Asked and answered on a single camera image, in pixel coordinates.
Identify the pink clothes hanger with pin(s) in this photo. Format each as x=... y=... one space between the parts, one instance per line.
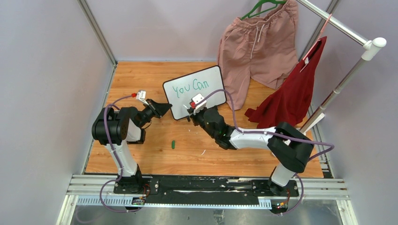
x=306 y=57

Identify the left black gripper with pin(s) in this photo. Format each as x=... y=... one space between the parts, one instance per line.
x=157 y=109

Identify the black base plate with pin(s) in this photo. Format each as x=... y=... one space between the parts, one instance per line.
x=210 y=190

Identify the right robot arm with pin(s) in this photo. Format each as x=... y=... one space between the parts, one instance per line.
x=292 y=148

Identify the dark red garment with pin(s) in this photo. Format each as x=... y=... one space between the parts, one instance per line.
x=291 y=101

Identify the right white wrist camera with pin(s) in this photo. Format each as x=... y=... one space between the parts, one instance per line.
x=197 y=103

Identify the metal clothes rack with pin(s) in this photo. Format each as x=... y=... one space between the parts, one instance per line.
x=343 y=78

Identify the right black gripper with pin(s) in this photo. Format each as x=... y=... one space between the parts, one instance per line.
x=194 y=117

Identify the aluminium rail frame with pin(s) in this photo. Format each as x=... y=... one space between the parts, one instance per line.
x=98 y=190

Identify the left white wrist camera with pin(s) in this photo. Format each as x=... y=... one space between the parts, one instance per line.
x=140 y=96

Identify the green clothes hanger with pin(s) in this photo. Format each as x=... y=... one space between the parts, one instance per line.
x=257 y=9

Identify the pink shorts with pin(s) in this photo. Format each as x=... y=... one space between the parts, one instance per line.
x=258 y=48

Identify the small black-framed whiteboard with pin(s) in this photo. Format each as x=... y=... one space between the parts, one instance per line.
x=181 y=90

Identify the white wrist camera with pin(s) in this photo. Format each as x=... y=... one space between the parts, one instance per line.
x=197 y=103
x=140 y=96

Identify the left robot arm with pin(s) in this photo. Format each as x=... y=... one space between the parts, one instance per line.
x=117 y=128

